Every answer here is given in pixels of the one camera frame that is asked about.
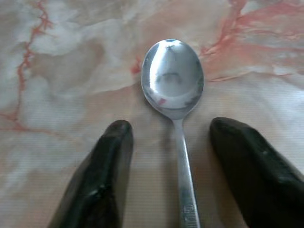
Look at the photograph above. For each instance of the silver metal spoon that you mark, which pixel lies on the silver metal spoon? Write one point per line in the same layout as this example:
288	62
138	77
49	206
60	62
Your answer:
172	78

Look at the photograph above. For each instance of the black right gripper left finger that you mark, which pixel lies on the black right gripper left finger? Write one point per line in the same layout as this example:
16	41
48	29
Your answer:
99	180

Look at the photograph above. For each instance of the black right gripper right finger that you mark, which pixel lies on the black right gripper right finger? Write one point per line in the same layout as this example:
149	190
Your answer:
256	180

